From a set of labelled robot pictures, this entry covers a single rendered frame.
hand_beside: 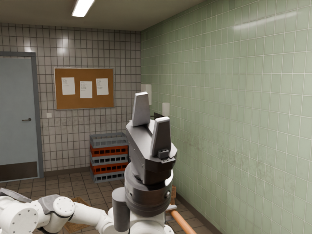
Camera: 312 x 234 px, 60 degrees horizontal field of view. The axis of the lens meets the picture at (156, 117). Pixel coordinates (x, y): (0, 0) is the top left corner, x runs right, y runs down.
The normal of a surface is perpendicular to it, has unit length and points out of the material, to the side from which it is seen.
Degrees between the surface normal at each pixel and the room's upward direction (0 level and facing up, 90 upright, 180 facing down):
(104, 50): 90
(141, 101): 112
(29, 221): 90
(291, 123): 90
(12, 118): 90
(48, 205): 38
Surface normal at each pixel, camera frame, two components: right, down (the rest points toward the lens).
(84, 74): 0.36, 0.14
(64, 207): 0.57, -0.74
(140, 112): 0.40, 0.50
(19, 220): 0.81, 0.09
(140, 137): 0.04, -0.84
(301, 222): -0.93, 0.06
